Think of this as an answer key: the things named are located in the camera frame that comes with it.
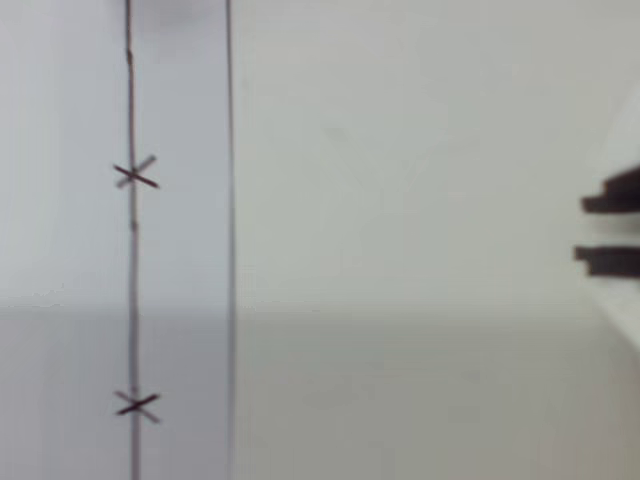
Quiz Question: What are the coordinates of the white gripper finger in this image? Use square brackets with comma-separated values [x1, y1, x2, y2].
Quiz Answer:
[579, 89, 640, 217]
[573, 244, 640, 351]

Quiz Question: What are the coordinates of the white paper sheet with markings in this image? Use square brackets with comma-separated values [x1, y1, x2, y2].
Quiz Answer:
[0, 0, 235, 480]

